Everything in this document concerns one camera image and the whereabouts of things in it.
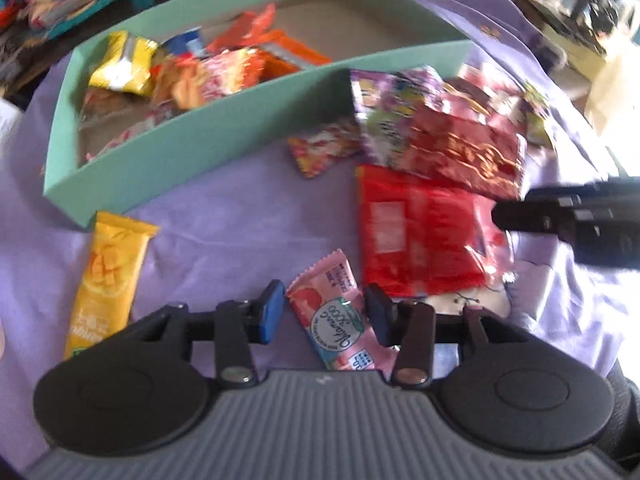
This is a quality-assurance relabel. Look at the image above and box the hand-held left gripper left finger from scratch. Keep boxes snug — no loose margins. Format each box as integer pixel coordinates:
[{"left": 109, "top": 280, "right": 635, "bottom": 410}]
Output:
[{"left": 127, "top": 280, "right": 287, "bottom": 388}]

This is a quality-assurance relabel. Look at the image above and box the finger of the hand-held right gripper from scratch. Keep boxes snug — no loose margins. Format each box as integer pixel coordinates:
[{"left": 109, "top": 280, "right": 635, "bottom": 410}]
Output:
[{"left": 491, "top": 185, "right": 572, "bottom": 236}]

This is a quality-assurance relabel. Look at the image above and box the blue snack packet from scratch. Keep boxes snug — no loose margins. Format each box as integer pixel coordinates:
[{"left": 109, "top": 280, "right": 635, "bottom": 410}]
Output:
[{"left": 160, "top": 27, "right": 208, "bottom": 58}]

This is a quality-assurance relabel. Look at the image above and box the purple snack packet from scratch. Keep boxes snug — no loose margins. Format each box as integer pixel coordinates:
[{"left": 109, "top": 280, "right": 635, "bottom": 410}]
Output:
[{"left": 350, "top": 65, "right": 451, "bottom": 166}]

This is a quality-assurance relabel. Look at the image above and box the yellow-green cartoon candy packet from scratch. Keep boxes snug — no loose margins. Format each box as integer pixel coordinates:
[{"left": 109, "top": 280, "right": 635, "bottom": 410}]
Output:
[{"left": 520, "top": 82, "right": 553, "bottom": 148}]

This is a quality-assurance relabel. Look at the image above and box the small pink cartoon packet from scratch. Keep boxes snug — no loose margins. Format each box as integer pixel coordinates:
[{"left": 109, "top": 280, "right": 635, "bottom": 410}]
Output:
[{"left": 287, "top": 120, "right": 363, "bottom": 179}]

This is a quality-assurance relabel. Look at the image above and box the yellow foil snack packet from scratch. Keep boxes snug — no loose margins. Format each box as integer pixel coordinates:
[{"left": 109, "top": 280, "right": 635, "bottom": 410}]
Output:
[{"left": 89, "top": 30, "right": 158, "bottom": 96}]

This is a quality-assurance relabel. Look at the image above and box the red-orange snack packet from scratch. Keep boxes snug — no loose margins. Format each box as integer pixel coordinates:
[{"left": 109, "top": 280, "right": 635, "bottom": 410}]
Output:
[{"left": 205, "top": 2, "right": 278, "bottom": 56}]

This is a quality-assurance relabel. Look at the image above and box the yellow mango snack bar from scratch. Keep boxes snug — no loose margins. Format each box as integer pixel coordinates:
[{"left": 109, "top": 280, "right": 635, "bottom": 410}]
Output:
[{"left": 64, "top": 211, "right": 160, "bottom": 361}]

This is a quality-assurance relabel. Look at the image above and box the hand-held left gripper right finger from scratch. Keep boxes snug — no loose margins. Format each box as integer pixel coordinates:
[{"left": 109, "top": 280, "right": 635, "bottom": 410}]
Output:
[{"left": 365, "top": 284, "right": 533, "bottom": 388}]

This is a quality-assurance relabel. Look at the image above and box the pink white candy packet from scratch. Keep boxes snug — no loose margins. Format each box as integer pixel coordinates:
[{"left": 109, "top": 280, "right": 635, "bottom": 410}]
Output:
[{"left": 285, "top": 249, "right": 401, "bottom": 376}]

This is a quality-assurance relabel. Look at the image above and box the mint green cardboard box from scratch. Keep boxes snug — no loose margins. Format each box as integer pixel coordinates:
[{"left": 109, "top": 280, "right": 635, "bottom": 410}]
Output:
[{"left": 42, "top": 0, "right": 473, "bottom": 231}]

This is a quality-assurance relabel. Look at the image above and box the red snack packet white label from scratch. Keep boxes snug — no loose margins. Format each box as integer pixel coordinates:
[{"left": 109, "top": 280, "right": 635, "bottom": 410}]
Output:
[{"left": 356, "top": 164, "right": 516, "bottom": 300}]

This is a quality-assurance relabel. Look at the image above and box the orange yellow noodle snack packet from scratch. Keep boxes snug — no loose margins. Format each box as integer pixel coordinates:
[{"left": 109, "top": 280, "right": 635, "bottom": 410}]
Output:
[{"left": 150, "top": 47, "right": 266, "bottom": 111}]

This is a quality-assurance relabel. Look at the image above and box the purple floral cloth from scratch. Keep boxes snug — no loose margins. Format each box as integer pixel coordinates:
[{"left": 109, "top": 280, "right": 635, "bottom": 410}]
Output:
[{"left": 0, "top": 0, "right": 640, "bottom": 466}]

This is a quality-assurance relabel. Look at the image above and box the red gold-patterned snack packet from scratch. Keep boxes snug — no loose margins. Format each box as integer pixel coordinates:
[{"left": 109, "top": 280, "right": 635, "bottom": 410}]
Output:
[{"left": 400, "top": 77, "right": 528, "bottom": 201}]

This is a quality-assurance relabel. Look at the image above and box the orange snack packet silver seam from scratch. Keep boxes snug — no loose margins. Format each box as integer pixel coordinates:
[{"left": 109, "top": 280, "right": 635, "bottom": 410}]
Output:
[{"left": 260, "top": 30, "right": 333, "bottom": 78}]

